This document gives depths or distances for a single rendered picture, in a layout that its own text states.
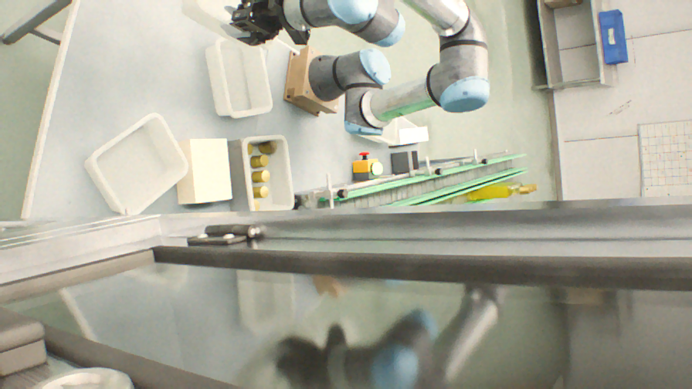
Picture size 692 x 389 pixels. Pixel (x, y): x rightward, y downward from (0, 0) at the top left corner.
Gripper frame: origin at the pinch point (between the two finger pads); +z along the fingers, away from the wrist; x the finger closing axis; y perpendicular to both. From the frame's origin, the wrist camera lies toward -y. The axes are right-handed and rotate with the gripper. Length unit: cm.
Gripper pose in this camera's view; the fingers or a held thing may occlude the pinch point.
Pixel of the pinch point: (232, 28)
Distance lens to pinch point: 113.4
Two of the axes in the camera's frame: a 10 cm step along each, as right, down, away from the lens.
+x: -1.8, 9.8, -0.9
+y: -6.0, -1.8, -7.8
